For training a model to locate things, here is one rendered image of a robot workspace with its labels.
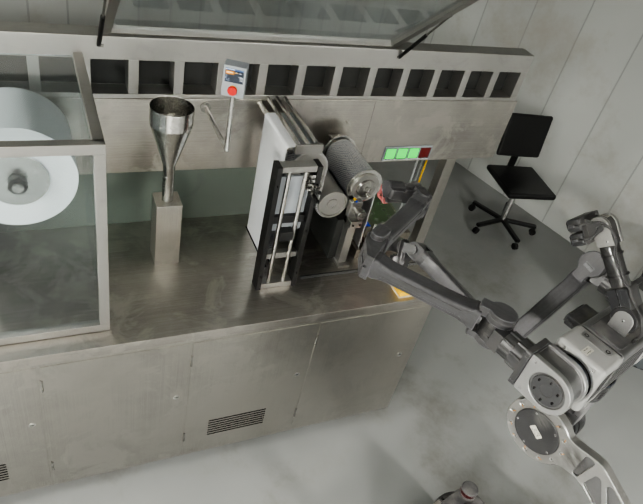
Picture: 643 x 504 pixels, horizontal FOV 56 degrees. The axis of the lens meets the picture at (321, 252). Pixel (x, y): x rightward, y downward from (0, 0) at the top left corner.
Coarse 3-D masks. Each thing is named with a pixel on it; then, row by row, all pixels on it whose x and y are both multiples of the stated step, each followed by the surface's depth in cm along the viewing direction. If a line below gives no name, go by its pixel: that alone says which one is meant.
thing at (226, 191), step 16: (112, 176) 225; (128, 176) 228; (144, 176) 230; (160, 176) 233; (176, 176) 236; (192, 176) 239; (208, 176) 241; (224, 176) 244; (240, 176) 247; (112, 192) 230; (128, 192) 232; (144, 192) 235; (192, 192) 244; (208, 192) 247; (224, 192) 250; (240, 192) 253; (112, 208) 234; (128, 208) 237; (144, 208) 240; (192, 208) 249; (208, 208) 252; (224, 208) 255; (240, 208) 258
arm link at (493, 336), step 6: (480, 324) 155; (486, 324) 153; (480, 330) 155; (486, 330) 153; (492, 330) 152; (498, 330) 150; (510, 330) 152; (480, 336) 155; (486, 336) 153; (492, 336) 151; (498, 336) 149; (504, 336) 149; (486, 342) 152; (492, 342) 151; (498, 342) 150; (492, 348) 151
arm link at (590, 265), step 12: (588, 252) 179; (588, 264) 178; (600, 264) 176; (576, 276) 180; (588, 276) 178; (564, 288) 184; (576, 288) 182; (540, 300) 189; (552, 300) 186; (564, 300) 184; (528, 312) 190; (540, 312) 188; (552, 312) 187; (516, 324) 192; (528, 324) 190; (540, 324) 190
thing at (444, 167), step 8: (440, 160) 314; (448, 160) 310; (440, 168) 315; (448, 168) 313; (440, 176) 316; (448, 176) 317; (432, 184) 323; (440, 184) 319; (432, 192) 323; (440, 192) 323; (432, 200) 325; (432, 208) 329; (424, 216) 332; (432, 216) 334; (416, 224) 340; (424, 224) 336; (416, 232) 341; (424, 232) 340; (416, 240) 342
